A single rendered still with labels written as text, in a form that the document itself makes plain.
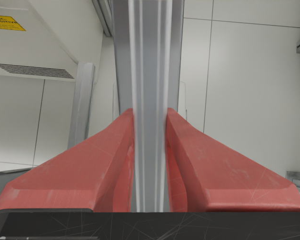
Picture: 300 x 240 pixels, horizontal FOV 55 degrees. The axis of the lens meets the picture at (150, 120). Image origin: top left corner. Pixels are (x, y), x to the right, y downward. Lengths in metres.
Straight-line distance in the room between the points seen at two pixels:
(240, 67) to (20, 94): 0.82
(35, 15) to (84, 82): 0.26
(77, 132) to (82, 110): 0.06
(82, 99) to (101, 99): 0.32
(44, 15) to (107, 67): 0.56
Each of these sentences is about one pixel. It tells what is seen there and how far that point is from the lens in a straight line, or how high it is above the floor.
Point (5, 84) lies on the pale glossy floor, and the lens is 1.20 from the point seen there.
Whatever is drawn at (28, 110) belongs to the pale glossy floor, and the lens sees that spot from 1.15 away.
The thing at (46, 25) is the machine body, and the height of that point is 0.53.
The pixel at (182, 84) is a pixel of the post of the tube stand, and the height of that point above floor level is 0.81.
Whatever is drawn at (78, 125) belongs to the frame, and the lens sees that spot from 0.76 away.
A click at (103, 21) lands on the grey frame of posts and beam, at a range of 1.02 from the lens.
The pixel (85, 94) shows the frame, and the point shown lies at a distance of 0.76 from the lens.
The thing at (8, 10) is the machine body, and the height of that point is 0.58.
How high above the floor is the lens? 1.04
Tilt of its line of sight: 84 degrees down
